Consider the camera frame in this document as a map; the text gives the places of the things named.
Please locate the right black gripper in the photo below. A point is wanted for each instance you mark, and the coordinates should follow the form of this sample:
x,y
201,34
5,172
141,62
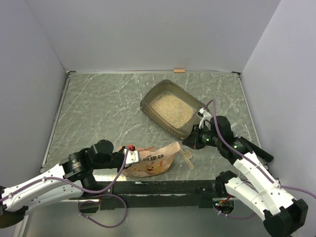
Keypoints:
x,y
192,140

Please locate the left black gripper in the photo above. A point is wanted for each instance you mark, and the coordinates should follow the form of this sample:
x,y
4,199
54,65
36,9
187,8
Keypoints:
x,y
120,169

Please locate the orange cat litter bag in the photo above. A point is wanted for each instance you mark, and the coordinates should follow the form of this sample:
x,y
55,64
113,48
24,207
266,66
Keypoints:
x,y
153,162

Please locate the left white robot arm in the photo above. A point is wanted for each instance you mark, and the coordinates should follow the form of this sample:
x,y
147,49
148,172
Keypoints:
x,y
71,178

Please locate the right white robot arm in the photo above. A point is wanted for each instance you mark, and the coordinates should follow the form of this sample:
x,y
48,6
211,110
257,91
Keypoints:
x,y
282,214

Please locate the beige cat litter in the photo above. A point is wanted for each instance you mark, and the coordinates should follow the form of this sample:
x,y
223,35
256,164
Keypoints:
x,y
173,110

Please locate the grey translucent litter box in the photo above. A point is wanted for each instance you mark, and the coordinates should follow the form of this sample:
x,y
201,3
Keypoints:
x,y
165,87

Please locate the orange tape piece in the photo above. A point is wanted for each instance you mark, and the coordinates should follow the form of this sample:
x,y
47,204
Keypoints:
x,y
179,70

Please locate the black cylindrical tool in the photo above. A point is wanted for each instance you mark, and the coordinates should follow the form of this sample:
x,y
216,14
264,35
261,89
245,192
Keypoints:
x,y
261,153

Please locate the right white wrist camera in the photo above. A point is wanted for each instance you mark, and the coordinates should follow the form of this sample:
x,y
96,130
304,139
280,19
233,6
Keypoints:
x,y
205,117

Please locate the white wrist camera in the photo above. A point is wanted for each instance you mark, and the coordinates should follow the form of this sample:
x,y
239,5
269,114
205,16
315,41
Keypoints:
x,y
205,117
132,155

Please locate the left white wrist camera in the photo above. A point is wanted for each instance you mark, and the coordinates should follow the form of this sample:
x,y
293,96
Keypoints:
x,y
132,155

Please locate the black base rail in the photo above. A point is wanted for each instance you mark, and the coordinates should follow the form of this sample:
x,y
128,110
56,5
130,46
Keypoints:
x,y
146,194

